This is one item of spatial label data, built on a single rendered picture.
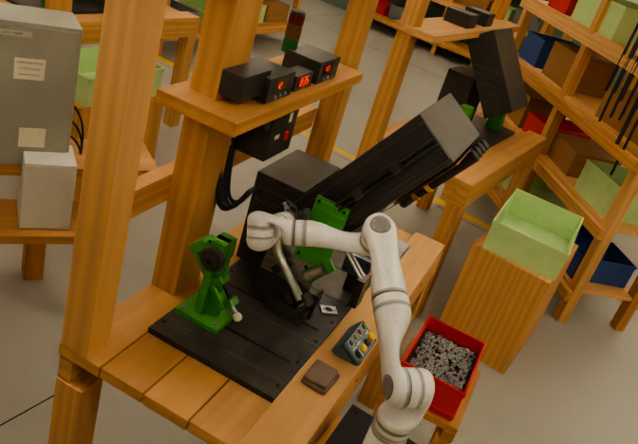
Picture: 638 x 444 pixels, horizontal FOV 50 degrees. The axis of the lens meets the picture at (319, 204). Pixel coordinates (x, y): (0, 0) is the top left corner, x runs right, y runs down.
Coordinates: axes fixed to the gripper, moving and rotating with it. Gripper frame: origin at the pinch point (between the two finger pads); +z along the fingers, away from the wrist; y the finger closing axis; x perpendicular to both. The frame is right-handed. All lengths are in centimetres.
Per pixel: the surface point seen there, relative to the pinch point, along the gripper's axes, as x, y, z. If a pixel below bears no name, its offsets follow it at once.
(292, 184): 2.2, 12.1, 9.4
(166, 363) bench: 37, -25, -38
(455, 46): 6, 195, 864
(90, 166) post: 19, 26, -65
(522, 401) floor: -15, -125, 168
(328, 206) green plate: -8.6, 1.0, 2.9
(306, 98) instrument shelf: -15.1, 34.1, 0.7
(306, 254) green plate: 3.8, -10.6, 2.9
